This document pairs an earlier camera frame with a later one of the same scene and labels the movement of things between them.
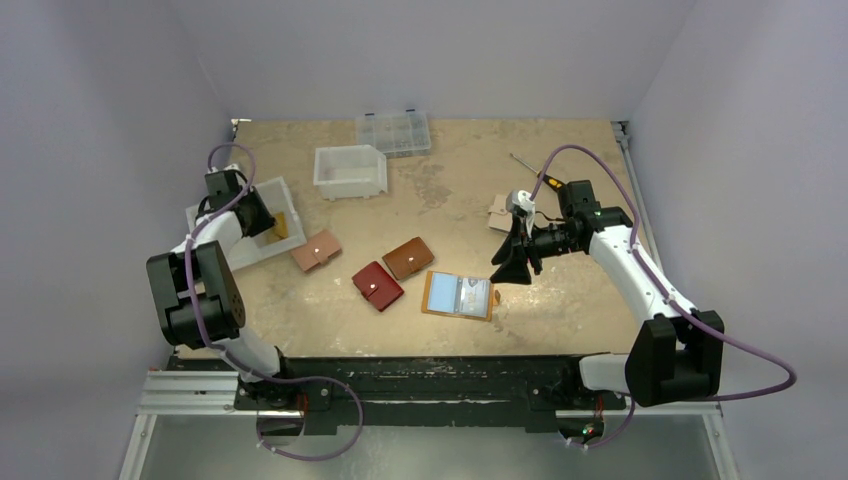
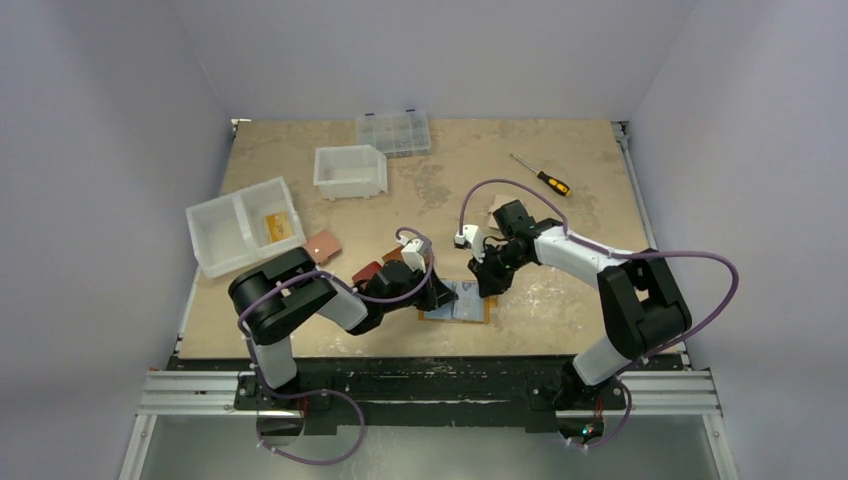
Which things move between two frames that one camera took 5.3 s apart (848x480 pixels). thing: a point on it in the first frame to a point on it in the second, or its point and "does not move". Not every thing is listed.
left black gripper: x=265 y=221 to x=436 y=293
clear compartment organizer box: x=397 y=134 does not move
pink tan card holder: x=316 y=250 does not move
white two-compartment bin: x=287 y=230 does not move
